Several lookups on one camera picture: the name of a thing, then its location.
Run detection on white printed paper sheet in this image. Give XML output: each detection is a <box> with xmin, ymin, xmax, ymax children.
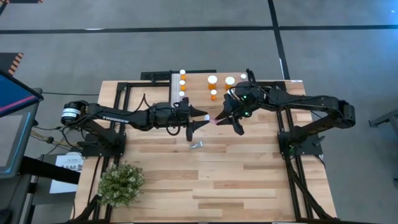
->
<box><xmin>49</xmin><ymin>152</ymin><xmax>85</xmax><ymax>194</ymax></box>

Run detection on grey furniture leg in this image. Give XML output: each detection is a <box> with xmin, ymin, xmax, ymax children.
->
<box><xmin>368</xmin><ymin>108</ymin><xmax>398</xmax><ymax>128</ymax></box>

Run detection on black slotted bar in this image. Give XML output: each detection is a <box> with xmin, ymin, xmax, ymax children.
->
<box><xmin>140</xmin><ymin>69</ymin><xmax>218</xmax><ymax>81</ymax></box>

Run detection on thin black floor cable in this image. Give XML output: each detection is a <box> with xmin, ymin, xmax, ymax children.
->
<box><xmin>42</xmin><ymin>91</ymin><xmax>100</xmax><ymax>96</ymax></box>

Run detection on wooden shelf black metal legs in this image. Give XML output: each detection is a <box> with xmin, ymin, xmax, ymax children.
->
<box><xmin>169</xmin><ymin>72</ymin><xmax>253</xmax><ymax>110</ymax></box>

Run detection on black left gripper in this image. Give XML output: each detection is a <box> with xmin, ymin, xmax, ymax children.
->
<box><xmin>147</xmin><ymin>96</ymin><xmax>210</xmax><ymax>142</ymax></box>

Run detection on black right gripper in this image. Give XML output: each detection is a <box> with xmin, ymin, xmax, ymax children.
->
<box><xmin>215</xmin><ymin>82</ymin><xmax>265</xmax><ymax>136</ymax></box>

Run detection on tilted blue screen monitor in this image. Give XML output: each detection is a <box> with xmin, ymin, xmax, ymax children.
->
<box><xmin>0</xmin><ymin>70</ymin><xmax>44</xmax><ymax>118</ymax></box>

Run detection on black flat beam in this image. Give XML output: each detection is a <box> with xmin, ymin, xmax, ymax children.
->
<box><xmin>18</xmin><ymin>155</ymin><xmax>81</xmax><ymax>185</ymax></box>

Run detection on black floor tape strip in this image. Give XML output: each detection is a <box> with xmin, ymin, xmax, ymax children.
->
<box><xmin>0</xmin><ymin>24</ymin><xmax>398</xmax><ymax>34</ymax></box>
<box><xmin>267</xmin><ymin>0</ymin><xmax>290</xmax><ymax>80</ymax></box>

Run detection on grey cabinet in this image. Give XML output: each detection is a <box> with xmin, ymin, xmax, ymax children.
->
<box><xmin>0</xmin><ymin>102</ymin><xmax>41</xmax><ymax>180</ymax></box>

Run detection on green artificial potted plant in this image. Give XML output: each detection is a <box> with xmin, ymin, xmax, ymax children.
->
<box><xmin>97</xmin><ymin>161</ymin><xmax>146</xmax><ymax>208</ymax></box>

